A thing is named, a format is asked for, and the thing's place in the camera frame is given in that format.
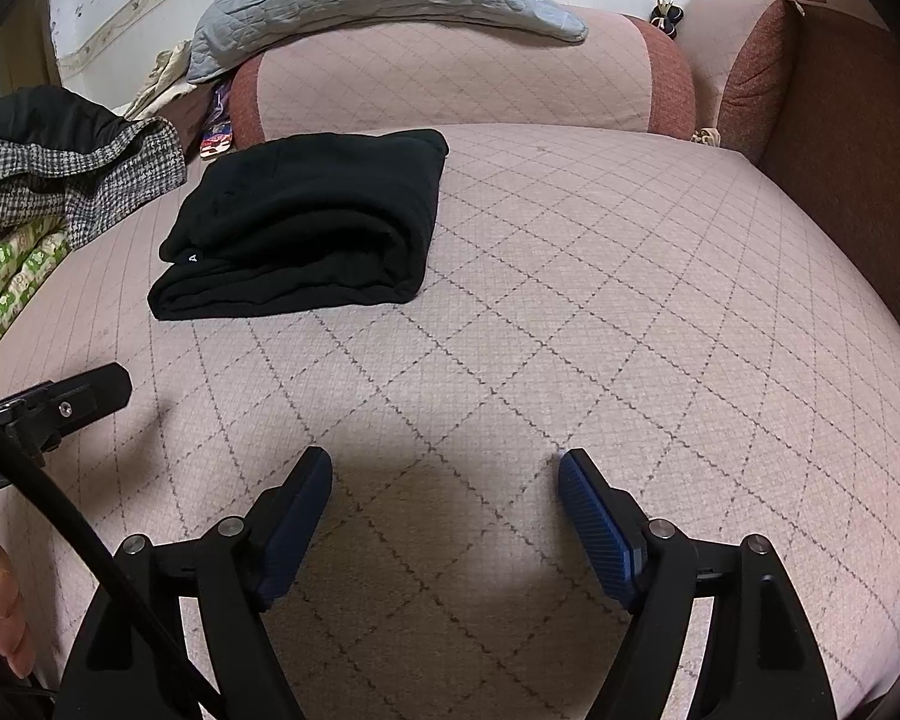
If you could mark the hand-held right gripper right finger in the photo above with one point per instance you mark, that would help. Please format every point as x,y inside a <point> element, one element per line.
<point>600,525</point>

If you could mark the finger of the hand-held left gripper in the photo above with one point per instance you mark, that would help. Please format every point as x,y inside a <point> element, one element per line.
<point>67,401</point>

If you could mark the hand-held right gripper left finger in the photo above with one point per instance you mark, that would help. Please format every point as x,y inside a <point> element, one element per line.
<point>300,517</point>

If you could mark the black pants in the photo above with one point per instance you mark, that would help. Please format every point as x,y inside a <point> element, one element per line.
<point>307,217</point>

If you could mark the person's left hand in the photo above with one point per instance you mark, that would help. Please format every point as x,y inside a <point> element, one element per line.
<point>7,607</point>

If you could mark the green patterned cloth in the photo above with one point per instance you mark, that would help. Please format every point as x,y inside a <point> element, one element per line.
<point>15,277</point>

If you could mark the pink quilted sofa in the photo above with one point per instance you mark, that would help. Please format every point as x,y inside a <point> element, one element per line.
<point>570,315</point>

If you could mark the grey houndstooth garment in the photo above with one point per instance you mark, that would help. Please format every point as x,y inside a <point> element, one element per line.
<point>120,165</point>

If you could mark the black garment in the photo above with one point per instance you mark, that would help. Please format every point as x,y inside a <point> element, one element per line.
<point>45,116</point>

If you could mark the red white patterned item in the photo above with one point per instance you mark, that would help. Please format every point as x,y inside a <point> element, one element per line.
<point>214,141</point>

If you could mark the beige cloth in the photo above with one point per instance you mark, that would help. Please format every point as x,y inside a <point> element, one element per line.
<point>165,79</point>

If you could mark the beige knotted tassel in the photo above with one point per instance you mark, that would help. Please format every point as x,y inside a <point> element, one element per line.
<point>708,137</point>

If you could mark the pink bolster cushion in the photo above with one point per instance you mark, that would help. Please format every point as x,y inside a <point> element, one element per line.
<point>457,82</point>

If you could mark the pink red side cushion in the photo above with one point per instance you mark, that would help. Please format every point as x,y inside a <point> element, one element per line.
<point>750,75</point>

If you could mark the small black shoe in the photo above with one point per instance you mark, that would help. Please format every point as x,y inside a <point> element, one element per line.
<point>667,28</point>
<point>666,11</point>

